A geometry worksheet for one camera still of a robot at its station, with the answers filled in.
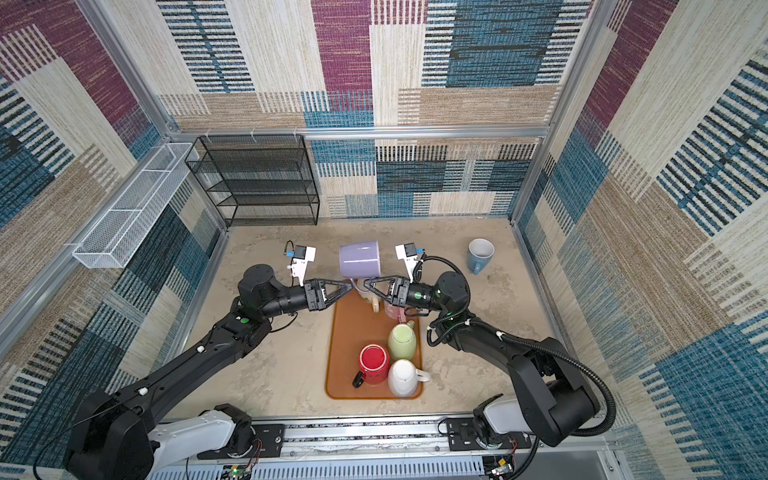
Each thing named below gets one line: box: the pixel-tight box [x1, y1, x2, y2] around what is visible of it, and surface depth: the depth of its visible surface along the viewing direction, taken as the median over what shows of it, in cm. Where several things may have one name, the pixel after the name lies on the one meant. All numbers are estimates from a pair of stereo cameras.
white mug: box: [388, 359, 431, 398], surface depth 77 cm
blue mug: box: [467, 238, 495, 275], surface depth 101 cm
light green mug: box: [388, 320, 417, 360], surface depth 82 cm
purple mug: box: [340, 240, 381, 293], surface depth 69 cm
